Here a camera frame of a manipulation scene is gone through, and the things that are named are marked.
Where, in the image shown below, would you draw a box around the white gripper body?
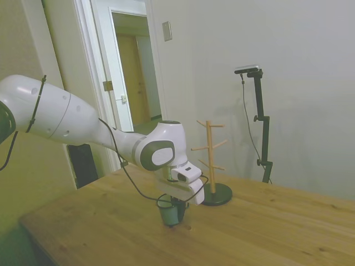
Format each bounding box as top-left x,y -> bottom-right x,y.
154,177 -> 206,207

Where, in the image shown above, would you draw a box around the blue enamel mug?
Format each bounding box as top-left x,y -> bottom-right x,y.
156,193 -> 180,227

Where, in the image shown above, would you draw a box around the wooden mug tree black base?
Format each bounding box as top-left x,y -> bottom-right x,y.
190,119 -> 233,207

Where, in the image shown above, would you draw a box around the brown wooden hallway door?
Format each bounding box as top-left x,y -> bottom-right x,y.
115,33 -> 152,127

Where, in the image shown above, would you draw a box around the white open door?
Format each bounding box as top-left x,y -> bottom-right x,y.
109,8 -> 137,134

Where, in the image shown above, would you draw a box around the white door panel with hole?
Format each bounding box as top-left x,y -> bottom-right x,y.
21,0 -> 101,191

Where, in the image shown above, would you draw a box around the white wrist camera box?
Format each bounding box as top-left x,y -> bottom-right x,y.
170,164 -> 202,183

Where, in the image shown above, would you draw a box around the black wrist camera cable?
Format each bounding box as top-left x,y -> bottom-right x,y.
0,74 -> 209,202

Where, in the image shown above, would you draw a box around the black box on wall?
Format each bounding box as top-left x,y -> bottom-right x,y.
67,143 -> 99,190

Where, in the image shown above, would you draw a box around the black articulated camera stand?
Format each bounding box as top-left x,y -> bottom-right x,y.
246,69 -> 274,184

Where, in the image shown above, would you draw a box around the grey exterior camera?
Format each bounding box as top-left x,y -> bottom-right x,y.
234,64 -> 262,75

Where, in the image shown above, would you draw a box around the grey wall switch plate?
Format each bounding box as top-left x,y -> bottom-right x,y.
162,21 -> 173,42

